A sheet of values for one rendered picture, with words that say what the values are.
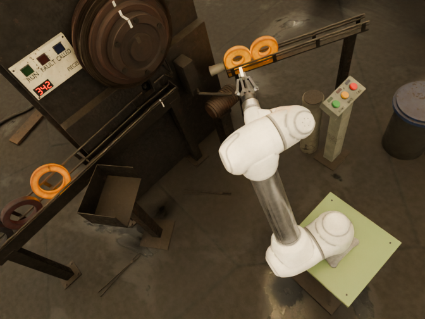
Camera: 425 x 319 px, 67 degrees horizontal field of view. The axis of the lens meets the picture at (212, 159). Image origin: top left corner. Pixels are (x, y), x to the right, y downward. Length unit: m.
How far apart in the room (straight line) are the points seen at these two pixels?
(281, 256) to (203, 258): 0.80
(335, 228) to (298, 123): 0.57
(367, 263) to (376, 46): 1.91
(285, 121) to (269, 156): 0.12
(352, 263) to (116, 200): 1.17
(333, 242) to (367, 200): 0.83
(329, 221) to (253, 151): 0.56
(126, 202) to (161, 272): 0.63
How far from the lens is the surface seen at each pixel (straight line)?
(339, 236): 1.43
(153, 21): 1.52
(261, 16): 3.42
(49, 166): 1.81
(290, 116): 1.02
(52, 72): 1.63
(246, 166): 1.02
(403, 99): 2.13
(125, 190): 1.72
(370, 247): 1.71
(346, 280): 1.66
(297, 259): 1.41
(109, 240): 2.37
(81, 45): 1.48
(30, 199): 1.83
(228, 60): 1.92
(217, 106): 1.97
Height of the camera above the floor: 1.98
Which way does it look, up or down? 57 degrees down
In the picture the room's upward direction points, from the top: 21 degrees counter-clockwise
